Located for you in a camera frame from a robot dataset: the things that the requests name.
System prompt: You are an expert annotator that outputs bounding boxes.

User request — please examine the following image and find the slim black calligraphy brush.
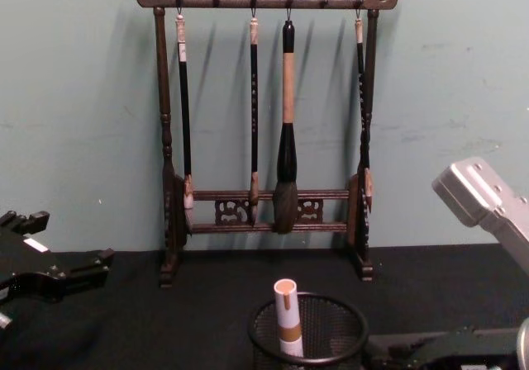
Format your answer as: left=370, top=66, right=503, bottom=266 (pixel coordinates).
left=246, top=7, right=262, bottom=227

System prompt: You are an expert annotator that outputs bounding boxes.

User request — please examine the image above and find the plain pale wall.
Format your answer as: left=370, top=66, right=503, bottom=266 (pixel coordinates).
left=0, top=0, right=529, bottom=254

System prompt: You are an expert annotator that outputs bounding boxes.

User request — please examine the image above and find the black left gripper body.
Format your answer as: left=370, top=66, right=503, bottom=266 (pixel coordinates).
left=0, top=228, right=64, bottom=306

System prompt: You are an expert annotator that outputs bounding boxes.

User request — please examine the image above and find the black brush with white label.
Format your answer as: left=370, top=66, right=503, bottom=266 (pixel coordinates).
left=174, top=8, right=196, bottom=223

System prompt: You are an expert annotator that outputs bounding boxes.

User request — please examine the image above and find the large brush with tan handle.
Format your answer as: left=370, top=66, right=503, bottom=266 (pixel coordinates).
left=272, top=7, right=300, bottom=235

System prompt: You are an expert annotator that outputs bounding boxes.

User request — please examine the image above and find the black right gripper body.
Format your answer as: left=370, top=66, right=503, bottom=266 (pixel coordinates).
left=421, top=326, right=523, bottom=370

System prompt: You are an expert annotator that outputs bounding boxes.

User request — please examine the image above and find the white tube with gold band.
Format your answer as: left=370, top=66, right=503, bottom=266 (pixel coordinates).
left=272, top=278, right=305, bottom=359

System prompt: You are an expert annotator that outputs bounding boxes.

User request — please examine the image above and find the black table cloth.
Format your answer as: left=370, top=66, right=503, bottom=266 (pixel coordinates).
left=0, top=243, right=529, bottom=370

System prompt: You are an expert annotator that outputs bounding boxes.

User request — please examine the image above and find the dark carved wooden brush rack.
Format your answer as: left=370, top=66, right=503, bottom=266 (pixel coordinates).
left=113, top=0, right=421, bottom=291

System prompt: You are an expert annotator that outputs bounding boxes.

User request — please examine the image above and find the black mesh pen cup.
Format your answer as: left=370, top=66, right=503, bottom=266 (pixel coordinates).
left=247, top=292, right=370, bottom=370

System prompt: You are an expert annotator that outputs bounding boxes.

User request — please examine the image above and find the thin black brush, pale cap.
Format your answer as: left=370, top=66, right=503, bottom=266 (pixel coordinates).
left=354, top=7, right=376, bottom=216

